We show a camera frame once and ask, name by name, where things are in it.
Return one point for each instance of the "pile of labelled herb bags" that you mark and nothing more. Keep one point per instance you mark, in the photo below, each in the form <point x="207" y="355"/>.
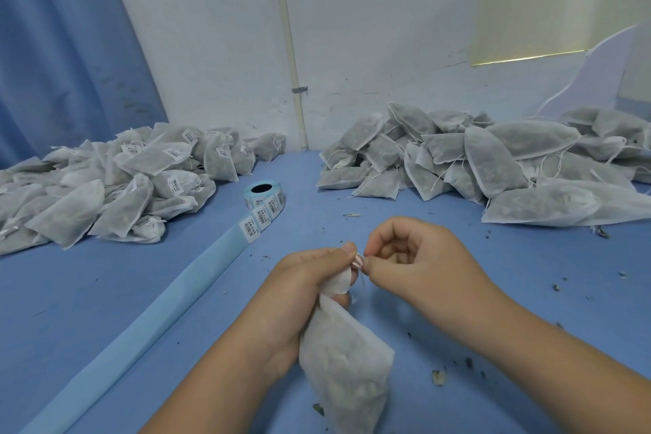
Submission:
<point x="122" y="179"/>

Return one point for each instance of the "large beige panel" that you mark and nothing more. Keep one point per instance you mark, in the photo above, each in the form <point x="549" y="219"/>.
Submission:
<point x="639" y="62"/>

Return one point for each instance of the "person's right forearm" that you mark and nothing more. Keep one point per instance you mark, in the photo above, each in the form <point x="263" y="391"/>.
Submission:
<point x="570" y="373"/>

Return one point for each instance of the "blue curtain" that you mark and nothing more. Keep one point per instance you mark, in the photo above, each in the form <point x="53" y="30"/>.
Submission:
<point x="66" y="42"/>

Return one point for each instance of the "person's left hand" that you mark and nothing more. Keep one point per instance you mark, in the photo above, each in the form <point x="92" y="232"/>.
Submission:
<point x="290" y="306"/>

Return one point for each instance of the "blue label roll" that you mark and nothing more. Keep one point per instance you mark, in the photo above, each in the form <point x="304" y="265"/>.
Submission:
<point x="153" y="317"/>

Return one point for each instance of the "person's right hand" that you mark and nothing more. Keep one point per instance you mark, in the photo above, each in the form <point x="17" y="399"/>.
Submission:
<point x="432" y="271"/>

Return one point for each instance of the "white sachet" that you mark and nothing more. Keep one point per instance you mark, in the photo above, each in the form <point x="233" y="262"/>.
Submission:
<point x="346" y="363"/>

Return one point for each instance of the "white curved board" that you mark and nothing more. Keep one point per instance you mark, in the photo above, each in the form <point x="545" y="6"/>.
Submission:
<point x="590" y="78"/>

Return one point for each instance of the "white wall pipe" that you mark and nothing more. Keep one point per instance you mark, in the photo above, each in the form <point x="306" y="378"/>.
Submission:
<point x="290" y="32"/>

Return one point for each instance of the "pile of unlabelled herb bags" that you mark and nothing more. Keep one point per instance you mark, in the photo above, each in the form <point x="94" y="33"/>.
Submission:
<point x="488" y="164"/>

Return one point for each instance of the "dried herb crumb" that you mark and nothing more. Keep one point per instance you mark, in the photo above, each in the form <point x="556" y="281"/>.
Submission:
<point x="438" y="376"/>

